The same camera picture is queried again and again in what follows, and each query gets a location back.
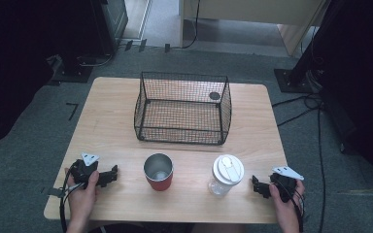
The person's left hand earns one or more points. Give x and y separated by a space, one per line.
82 200

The red steel cup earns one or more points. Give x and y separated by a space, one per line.
159 183

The black stand with base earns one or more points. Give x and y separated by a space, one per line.
299 79

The light wooden desk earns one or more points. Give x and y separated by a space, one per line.
255 9

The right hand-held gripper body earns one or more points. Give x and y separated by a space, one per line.
285 184

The black stand base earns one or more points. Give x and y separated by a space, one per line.
73 73

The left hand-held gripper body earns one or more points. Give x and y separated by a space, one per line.
81 170

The black angled floor tape mark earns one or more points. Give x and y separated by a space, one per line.
73 110

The person's right hand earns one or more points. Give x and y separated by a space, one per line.
288 212

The black cabinet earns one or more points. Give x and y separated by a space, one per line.
110 22

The clear bottle with white lid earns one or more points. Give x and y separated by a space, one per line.
225 174

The dark curtain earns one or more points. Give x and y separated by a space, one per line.
366 81
19 64

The black floor tape strip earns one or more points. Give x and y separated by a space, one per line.
142 45
167 48
128 45

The grey tape piece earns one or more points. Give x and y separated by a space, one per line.
55 192

